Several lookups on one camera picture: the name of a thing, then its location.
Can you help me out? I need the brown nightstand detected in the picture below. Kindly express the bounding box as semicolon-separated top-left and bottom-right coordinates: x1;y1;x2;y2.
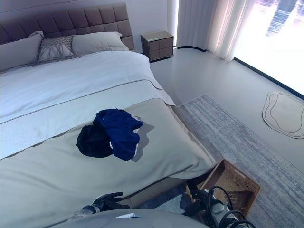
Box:
140;30;174;63

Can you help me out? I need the brown tufted headboard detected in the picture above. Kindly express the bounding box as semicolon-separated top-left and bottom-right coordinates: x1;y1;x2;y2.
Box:
0;2;135;52

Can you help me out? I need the grey robot torso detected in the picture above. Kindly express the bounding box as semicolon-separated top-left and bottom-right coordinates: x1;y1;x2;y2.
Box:
63;208;207;228

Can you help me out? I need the tan wooden bed base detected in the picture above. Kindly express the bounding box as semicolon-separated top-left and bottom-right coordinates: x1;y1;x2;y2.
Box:
125;175;198;209

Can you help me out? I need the beige pillow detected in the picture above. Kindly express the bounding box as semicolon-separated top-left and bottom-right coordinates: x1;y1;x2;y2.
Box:
71;31;130;57
0;31;45;72

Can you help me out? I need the right robot arm with cables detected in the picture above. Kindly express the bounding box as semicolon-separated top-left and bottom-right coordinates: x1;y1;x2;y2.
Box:
206;186;255;228

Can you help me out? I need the blue garment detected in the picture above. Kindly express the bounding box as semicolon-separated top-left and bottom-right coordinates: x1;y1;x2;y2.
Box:
93;108;144;162

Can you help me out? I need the black floor window track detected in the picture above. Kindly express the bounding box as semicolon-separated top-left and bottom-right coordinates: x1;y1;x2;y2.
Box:
177;46;304;99

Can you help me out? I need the white tag on torso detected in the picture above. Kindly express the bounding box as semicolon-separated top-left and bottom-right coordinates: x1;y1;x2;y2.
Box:
115;213;144;219

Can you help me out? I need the black garment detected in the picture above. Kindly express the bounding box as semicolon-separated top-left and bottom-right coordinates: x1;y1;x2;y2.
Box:
76;123;114;159

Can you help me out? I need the grey patterned cushion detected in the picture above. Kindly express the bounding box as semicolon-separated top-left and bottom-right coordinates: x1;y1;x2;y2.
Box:
37;35;78;64

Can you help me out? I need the bright large window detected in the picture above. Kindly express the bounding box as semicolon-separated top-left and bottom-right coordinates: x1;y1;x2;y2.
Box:
232;0;304;98

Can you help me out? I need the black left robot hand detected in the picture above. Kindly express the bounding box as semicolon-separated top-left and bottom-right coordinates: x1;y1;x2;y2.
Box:
92;192;131;211

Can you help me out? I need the small oval beige mat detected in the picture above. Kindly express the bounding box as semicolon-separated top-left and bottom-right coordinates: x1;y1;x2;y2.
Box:
262;92;304;139

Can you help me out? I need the brown wicker basket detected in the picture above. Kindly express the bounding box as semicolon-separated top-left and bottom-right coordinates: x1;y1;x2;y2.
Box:
185;159;261;221

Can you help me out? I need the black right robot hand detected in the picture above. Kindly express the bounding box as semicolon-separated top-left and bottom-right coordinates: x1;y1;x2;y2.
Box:
184;189;216;216

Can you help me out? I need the white duvet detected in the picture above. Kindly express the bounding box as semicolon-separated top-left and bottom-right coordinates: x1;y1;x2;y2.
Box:
0;50;176;161

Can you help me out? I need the white sheer curtain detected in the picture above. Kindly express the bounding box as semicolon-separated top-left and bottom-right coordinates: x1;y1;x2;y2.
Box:
177;0;256;63

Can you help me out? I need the grey striped rug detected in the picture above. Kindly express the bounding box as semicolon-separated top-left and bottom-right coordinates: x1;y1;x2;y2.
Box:
142;94;304;228

